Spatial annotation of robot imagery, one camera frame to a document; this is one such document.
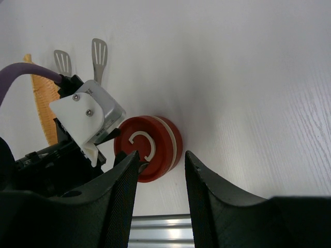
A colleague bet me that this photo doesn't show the aluminium front rail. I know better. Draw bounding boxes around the aluminium front rail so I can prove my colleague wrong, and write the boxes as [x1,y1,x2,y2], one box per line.
[128,214,194,247]

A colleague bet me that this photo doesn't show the steel serving tongs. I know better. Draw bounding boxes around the steel serving tongs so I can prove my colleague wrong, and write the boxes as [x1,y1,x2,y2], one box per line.
[53,38,108,85]

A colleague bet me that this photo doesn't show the red round lid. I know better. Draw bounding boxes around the red round lid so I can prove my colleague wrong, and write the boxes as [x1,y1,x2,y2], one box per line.
[114,115,183,183]

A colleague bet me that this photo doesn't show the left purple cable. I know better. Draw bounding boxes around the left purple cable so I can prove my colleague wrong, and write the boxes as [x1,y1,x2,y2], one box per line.
[0,62,63,104]

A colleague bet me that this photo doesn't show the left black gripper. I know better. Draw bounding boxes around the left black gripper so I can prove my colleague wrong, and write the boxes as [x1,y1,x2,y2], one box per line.
[0,74,122,198]

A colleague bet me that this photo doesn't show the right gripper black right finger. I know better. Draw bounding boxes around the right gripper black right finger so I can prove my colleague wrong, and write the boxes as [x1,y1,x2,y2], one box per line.
[185,151,330,247]

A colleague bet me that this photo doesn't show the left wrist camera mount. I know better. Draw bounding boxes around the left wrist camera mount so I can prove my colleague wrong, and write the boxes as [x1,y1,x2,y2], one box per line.
[49,80,126,167]

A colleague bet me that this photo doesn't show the orange leaf-shaped plate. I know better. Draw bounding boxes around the orange leaf-shaped plate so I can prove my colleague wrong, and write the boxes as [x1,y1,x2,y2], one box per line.
[22,53,63,146]

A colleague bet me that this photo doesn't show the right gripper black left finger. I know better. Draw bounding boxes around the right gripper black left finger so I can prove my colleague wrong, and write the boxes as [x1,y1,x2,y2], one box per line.
[1,151,140,247]

